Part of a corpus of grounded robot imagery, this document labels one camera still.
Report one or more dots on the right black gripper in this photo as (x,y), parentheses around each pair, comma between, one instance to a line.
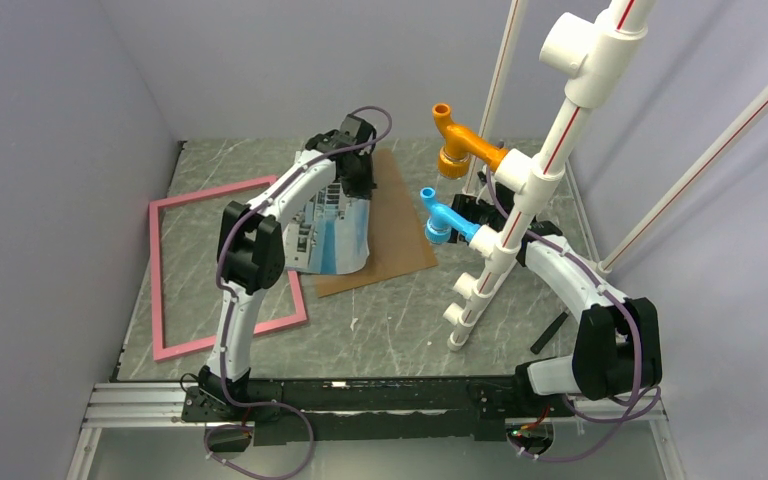
(468,207)

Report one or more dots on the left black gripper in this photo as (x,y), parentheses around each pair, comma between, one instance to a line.
(365,189)

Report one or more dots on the building and sky photo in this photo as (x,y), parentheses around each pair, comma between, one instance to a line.
(324,232)

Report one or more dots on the pink picture frame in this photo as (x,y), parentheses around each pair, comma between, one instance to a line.
(161,352)

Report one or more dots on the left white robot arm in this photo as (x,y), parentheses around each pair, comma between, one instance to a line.
(251,257)

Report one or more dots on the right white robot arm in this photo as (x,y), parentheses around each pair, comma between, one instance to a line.
(617,345)

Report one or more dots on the blue pipe fitting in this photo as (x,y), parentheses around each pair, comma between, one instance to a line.
(443,220)

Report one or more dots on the orange pipe fitting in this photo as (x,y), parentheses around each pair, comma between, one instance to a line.
(460,144)

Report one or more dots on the black flat bar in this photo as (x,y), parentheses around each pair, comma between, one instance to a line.
(549,333)

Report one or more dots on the white pvc pipe stand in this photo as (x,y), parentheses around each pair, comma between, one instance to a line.
(594,55)

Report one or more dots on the white diagonal pipe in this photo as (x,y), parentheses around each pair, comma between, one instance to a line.
(728,138)

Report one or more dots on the brown frame backing board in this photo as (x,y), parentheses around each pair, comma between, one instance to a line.
(396,239)

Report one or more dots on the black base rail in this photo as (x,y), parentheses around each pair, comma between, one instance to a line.
(482,408)

